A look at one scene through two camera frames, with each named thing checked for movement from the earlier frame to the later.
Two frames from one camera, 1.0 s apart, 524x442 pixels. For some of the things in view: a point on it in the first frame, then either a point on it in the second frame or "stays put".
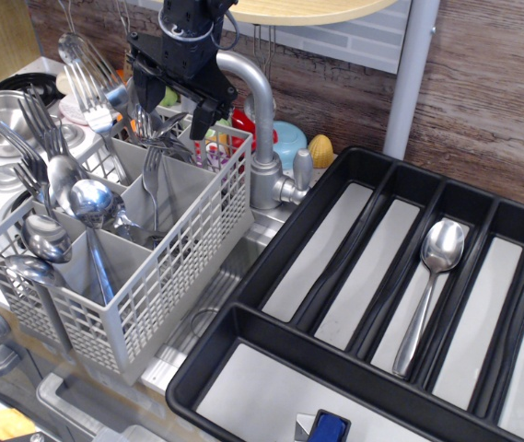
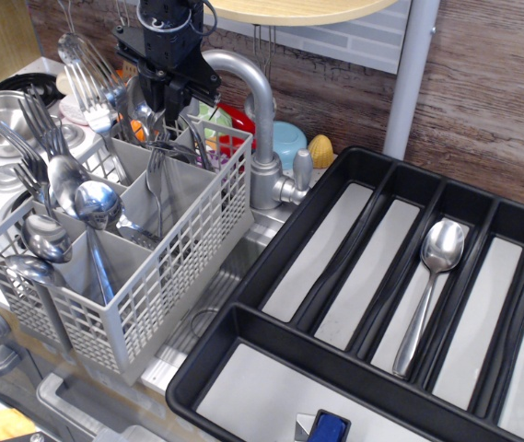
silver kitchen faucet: (268, 186) stays put
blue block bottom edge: (329, 427) stays put
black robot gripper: (191, 35) to (168, 44)
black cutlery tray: (329, 322) stays put
